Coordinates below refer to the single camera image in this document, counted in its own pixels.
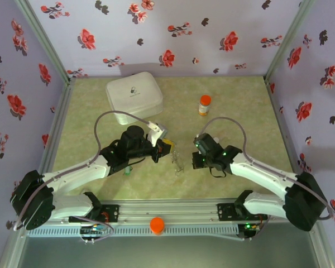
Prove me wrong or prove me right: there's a white square pill case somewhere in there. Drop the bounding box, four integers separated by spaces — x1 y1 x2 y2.
105 71 164 126

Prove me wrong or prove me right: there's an orange-capped pill bottle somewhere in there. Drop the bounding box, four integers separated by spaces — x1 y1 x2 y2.
198 94 213 117

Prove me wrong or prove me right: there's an orange round button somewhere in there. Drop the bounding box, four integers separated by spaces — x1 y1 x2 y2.
150 217 165 236

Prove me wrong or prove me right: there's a small circuit board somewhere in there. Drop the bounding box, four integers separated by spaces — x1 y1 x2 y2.
80 223 107 238
238 222 262 241

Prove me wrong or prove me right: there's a grey left arm cable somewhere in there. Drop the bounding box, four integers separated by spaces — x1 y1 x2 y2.
13 111 157 231

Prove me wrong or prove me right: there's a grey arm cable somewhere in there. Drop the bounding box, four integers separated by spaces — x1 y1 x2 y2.
13 111 157 231
197 117 333 221

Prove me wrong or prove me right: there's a grey right arm cable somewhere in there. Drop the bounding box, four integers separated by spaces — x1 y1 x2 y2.
197 117 333 221

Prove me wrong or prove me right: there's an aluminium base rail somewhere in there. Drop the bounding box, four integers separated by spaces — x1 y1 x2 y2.
100 198 269 224

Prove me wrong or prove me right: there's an aluminium side rail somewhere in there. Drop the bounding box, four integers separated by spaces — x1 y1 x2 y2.
264 78 335 268
0 78 76 268

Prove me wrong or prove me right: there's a slotted grey cable duct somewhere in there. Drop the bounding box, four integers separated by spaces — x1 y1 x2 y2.
26 224 240 238

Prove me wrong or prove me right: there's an aluminium frame post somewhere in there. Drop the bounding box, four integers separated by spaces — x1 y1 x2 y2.
264 0 316 84
15 0 76 84

